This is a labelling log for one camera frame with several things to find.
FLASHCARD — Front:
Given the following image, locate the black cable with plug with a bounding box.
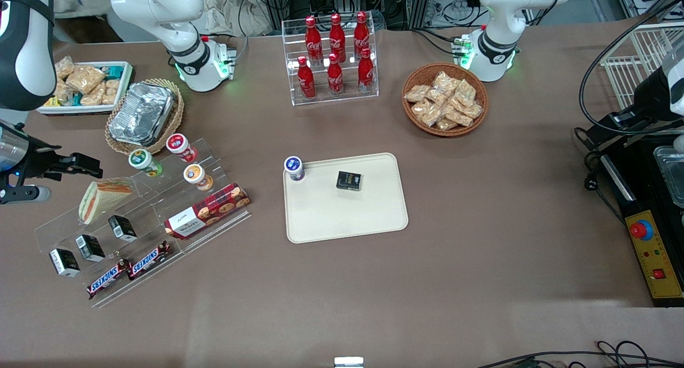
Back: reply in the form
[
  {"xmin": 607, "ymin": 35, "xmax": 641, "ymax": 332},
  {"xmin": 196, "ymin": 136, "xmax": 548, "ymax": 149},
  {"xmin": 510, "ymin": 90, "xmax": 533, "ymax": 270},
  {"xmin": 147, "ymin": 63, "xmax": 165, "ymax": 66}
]
[{"xmin": 581, "ymin": 150, "xmax": 634, "ymax": 227}]

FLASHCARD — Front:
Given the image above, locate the green lid yogurt cup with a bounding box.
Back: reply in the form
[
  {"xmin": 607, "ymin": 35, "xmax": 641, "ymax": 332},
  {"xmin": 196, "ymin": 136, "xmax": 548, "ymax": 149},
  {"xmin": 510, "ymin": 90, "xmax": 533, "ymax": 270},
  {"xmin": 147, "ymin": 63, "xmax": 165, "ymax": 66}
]
[{"xmin": 128, "ymin": 149, "xmax": 163, "ymax": 178}]

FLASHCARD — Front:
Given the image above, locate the white crumpled cloth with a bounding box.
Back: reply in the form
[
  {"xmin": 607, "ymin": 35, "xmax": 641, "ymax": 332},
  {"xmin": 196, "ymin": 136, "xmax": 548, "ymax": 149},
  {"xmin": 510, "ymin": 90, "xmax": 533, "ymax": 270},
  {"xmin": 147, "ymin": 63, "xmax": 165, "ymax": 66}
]
[{"xmin": 200, "ymin": 0, "xmax": 276, "ymax": 38}]

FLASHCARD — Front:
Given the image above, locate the clear acrylic stepped stand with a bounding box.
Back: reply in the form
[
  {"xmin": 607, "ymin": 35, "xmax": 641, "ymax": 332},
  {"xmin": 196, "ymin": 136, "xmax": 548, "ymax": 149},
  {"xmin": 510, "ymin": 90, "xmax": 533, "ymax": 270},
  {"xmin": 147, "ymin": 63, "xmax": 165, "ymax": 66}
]
[{"xmin": 34, "ymin": 138, "xmax": 252, "ymax": 308}]

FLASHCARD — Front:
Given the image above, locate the small black box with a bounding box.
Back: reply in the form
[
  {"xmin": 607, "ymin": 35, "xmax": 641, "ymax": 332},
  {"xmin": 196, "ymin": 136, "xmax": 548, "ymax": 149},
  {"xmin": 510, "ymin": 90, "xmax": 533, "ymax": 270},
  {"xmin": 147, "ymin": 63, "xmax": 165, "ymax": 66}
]
[
  {"xmin": 75, "ymin": 234, "xmax": 106, "ymax": 263},
  {"xmin": 336, "ymin": 171, "xmax": 363, "ymax": 192},
  {"xmin": 49, "ymin": 248, "xmax": 81, "ymax": 278},
  {"xmin": 108, "ymin": 215, "xmax": 138, "ymax": 243}
]

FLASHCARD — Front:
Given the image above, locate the red emergency stop button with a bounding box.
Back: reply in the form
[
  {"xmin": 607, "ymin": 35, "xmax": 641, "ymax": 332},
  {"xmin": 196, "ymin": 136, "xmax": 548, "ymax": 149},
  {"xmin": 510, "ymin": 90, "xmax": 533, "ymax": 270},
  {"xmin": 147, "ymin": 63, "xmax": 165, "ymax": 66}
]
[{"xmin": 629, "ymin": 220, "xmax": 654, "ymax": 241}]

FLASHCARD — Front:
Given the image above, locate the white wire rack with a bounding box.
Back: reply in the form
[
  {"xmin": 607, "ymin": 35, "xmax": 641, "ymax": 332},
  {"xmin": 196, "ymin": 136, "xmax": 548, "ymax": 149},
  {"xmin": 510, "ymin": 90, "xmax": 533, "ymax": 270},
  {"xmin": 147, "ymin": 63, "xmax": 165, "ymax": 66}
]
[{"xmin": 599, "ymin": 22, "xmax": 684, "ymax": 111}]

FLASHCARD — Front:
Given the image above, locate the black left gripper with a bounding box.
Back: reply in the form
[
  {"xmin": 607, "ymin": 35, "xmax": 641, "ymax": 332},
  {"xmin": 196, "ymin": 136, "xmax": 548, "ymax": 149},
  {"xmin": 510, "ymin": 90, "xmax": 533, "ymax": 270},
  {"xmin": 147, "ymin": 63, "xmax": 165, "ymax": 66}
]
[{"xmin": 607, "ymin": 72, "xmax": 673, "ymax": 132}]

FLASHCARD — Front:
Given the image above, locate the blue lid yogurt cup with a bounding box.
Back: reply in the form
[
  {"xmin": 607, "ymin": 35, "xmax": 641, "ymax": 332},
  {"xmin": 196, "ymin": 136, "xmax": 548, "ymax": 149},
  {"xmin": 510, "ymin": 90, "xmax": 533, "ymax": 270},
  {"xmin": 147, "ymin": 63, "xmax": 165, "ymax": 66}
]
[{"xmin": 284, "ymin": 156, "xmax": 306, "ymax": 183}]

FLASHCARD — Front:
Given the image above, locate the white rectangular snack bin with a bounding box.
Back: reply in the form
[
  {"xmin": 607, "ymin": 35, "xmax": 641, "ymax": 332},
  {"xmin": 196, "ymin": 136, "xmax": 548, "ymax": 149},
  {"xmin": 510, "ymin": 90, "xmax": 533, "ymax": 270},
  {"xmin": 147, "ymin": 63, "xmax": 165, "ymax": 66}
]
[{"xmin": 36, "ymin": 61, "xmax": 135, "ymax": 116}]

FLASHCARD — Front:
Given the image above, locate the red plaid cookie box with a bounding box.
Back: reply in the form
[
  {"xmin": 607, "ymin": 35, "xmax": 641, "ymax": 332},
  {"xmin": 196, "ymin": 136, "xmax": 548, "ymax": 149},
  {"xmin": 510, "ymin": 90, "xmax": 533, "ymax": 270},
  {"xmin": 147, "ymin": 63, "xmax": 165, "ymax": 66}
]
[{"xmin": 164, "ymin": 183, "xmax": 251, "ymax": 240}]

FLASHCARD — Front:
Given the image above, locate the clear acrylic bottle rack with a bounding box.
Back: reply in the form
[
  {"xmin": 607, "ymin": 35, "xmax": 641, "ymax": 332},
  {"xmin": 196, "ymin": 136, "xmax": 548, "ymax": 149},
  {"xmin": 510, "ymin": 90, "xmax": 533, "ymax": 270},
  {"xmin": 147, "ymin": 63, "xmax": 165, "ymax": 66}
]
[{"xmin": 282, "ymin": 15, "xmax": 379, "ymax": 107}]

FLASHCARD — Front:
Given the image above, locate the triangle sandwich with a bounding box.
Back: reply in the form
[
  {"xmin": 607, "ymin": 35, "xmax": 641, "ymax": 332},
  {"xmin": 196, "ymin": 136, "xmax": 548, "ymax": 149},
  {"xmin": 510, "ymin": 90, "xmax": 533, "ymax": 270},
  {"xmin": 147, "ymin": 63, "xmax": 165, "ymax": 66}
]
[{"xmin": 79, "ymin": 178, "xmax": 134, "ymax": 225}]

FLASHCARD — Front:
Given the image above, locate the thin black cable bundle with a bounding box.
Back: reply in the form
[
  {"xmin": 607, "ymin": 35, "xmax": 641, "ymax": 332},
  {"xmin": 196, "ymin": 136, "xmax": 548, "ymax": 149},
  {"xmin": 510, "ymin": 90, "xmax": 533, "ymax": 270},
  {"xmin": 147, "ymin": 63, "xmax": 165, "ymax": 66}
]
[{"xmin": 475, "ymin": 340, "xmax": 684, "ymax": 368}]

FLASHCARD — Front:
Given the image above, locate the metal pan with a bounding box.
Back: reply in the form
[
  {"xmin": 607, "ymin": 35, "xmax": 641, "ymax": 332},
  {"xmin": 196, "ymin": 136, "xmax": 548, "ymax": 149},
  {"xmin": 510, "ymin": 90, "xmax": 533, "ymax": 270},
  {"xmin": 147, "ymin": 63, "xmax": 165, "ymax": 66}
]
[{"xmin": 654, "ymin": 146, "xmax": 684, "ymax": 209}]

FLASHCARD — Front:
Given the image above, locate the Snickers bar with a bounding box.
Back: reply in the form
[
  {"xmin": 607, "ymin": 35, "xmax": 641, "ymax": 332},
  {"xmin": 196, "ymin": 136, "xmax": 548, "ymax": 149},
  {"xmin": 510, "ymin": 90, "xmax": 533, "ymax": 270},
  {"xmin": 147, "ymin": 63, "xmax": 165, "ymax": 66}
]
[
  {"xmin": 127, "ymin": 240, "xmax": 172, "ymax": 281},
  {"xmin": 86, "ymin": 259, "xmax": 132, "ymax": 300}
]

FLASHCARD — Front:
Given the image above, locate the orange lid yogurt cup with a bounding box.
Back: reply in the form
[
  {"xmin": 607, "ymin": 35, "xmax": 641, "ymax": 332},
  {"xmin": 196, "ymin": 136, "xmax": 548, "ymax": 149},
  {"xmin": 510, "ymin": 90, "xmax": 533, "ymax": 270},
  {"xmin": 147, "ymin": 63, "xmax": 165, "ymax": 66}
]
[{"xmin": 183, "ymin": 164, "xmax": 214, "ymax": 192}]

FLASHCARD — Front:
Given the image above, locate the beige plastic tray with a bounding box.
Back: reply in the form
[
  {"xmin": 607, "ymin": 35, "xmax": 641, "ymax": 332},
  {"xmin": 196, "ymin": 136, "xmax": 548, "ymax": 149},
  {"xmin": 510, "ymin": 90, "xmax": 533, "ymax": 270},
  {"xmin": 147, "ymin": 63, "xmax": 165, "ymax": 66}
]
[{"xmin": 283, "ymin": 153, "xmax": 409, "ymax": 244}]

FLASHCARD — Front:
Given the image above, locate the light wicker basket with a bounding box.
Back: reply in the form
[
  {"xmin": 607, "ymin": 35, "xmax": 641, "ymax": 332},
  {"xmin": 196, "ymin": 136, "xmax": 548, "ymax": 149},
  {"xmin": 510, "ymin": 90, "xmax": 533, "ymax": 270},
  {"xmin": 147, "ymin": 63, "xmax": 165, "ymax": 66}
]
[{"xmin": 105, "ymin": 79, "xmax": 185, "ymax": 155}]

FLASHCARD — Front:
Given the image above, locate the brown round wicker basket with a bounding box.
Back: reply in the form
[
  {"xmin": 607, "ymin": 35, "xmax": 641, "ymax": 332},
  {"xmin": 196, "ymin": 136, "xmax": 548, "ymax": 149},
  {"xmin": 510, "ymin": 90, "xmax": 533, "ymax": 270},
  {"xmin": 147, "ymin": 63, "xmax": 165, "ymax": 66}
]
[{"xmin": 402, "ymin": 62, "xmax": 489, "ymax": 138}]

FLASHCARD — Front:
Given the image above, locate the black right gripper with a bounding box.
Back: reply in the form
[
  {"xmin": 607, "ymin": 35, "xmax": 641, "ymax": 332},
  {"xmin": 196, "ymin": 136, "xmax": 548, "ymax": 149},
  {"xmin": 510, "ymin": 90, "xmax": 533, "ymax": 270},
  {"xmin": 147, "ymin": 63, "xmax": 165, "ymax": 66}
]
[{"xmin": 20, "ymin": 137, "xmax": 104, "ymax": 181}]

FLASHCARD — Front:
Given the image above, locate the thick black looped cable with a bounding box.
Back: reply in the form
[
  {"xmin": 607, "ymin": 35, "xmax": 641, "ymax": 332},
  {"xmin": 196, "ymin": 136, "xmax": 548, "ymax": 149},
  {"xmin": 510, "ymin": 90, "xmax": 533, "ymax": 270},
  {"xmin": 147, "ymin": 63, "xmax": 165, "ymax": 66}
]
[{"xmin": 579, "ymin": 0, "xmax": 684, "ymax": 140}]

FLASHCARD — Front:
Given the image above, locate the red lid yogurt cup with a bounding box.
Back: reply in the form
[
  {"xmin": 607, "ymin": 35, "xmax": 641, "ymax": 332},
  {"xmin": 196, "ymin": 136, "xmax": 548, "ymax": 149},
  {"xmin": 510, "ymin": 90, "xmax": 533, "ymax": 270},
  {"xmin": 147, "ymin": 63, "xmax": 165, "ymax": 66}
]
[{"xmin": 166, "ymin": 134, "xmax": 198, "ymax": 163}]

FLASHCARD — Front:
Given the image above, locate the red Coca-Cola bottle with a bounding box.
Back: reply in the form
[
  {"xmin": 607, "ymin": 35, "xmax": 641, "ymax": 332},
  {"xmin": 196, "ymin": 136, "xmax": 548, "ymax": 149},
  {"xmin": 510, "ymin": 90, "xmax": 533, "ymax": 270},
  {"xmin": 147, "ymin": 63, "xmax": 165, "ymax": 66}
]
[
  {"xmin": 297, "ymin": 56, "xmax": 317, "ymax": 100},
  {"xmin": 353, "ymin": 11, "xmax": 371, "ymax": 59},
  {"xmin": 305, "ymin": 16, "xmax": 324, "ymax": 66},
  {"xmin": 357, "ymin": 48, "xmax": 375, "ymax": 94},
  {"xmin": 327, "ymin": 52, "xmax": 345, "ymax": 97},
  {"xmin": 329, "ymin": 13, "xmax": 347, "ymax": 64}
]

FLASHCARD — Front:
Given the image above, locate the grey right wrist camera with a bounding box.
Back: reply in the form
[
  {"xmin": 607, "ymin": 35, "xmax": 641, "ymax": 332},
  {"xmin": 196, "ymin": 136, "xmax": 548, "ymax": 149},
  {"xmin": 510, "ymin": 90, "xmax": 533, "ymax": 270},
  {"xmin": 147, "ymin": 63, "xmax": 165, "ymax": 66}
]
[{"xmin": 0, "ymin": 185, "xmax": 52, "ymax": 205}]

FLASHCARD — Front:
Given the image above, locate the silver foil container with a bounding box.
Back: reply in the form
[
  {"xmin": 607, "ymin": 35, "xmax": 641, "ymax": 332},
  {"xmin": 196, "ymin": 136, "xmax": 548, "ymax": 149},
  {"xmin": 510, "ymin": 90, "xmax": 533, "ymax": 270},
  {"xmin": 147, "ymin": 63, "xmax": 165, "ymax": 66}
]
[{"xmin": 109, "ymin": 82, "xmax": 177, "ymax": 147}]

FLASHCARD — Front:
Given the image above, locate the black machine with yellow panel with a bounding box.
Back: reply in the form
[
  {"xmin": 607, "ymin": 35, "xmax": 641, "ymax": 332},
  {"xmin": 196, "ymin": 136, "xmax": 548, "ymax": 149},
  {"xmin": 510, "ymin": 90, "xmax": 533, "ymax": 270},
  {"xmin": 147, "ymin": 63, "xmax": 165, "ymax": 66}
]
[{"xmin": 597, "ymin": 132, "xmax": 684, "ymax": 309}]

